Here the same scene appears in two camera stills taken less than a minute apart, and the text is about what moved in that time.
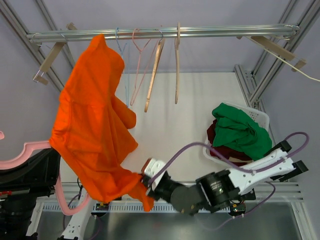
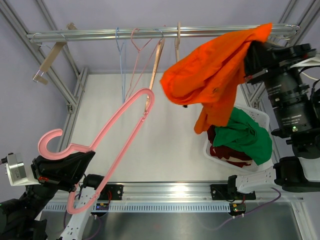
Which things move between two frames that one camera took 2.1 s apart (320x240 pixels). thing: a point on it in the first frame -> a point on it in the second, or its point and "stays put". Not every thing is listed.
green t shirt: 236,131 stays put
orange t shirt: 91,132 -> 212,73
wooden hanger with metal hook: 160,47 stays put
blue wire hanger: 127,99 -> 123,61
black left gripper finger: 39,174 -> 72,166
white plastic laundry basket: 261,119 stays put
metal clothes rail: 163,34 stays put
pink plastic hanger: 18,160 -> 74,149
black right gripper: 153,193 -> 263,60
